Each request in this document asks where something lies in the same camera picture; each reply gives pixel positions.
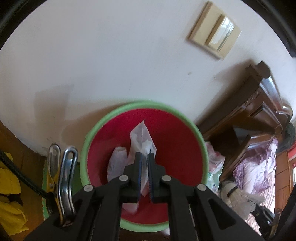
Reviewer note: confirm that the beige wall switch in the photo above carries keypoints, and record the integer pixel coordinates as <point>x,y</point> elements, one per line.
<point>212,30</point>

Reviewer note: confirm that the white tissue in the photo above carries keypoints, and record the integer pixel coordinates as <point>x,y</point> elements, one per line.
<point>141,136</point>

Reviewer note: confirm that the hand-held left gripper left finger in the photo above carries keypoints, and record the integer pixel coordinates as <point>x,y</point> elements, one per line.
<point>139,185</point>

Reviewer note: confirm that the yellow cloth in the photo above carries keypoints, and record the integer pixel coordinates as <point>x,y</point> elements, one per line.
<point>9,185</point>

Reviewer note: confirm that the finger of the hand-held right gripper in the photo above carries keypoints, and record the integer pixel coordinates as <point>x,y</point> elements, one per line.
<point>260,213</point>

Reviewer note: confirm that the teal wet wipes packet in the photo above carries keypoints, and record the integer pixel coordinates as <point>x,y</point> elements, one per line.
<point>212,183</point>

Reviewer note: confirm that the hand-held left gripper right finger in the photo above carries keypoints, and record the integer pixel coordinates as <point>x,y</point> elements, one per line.
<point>149,185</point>

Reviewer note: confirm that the red bin with green rim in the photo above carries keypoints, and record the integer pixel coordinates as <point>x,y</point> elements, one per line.
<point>180,143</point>

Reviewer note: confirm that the carved wooden headboard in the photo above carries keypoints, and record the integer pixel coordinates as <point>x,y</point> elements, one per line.
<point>249,109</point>

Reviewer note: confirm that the silver metal spring clip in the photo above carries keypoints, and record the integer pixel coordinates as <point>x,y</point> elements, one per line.
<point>67,180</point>

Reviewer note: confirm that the pink printed plastic bag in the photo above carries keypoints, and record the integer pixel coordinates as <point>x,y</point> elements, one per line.
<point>215,160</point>

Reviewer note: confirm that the purple ruffled floral pillow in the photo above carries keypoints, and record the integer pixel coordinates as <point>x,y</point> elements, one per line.
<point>256,171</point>

